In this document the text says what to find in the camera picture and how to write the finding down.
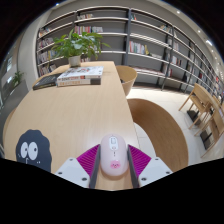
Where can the pink computer mouse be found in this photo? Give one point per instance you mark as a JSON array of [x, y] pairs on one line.
[[114, 155]]

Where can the dark cloud-shaped mouse pad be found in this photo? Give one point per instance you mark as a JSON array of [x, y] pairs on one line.
[[35, 150]]

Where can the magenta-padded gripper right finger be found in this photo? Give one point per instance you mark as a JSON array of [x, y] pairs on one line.
[[155, 170]]

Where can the grey bookshelf unit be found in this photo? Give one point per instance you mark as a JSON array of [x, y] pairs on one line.
[[146, 36]]

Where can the book with red spine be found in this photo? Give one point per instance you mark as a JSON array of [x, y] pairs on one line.
[[80, 82]]

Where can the white cover book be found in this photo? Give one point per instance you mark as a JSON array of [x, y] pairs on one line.
[[81, 71]]

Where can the green potted plant white pot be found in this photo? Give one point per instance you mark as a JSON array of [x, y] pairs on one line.
[[75, 45]]

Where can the black book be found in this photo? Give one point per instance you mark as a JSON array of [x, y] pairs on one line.
[[46, 81]]

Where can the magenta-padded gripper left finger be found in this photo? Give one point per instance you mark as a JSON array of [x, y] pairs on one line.
[[71, 171]]

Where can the small green floor plant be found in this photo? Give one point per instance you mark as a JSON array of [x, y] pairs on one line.
[[17, 78]]

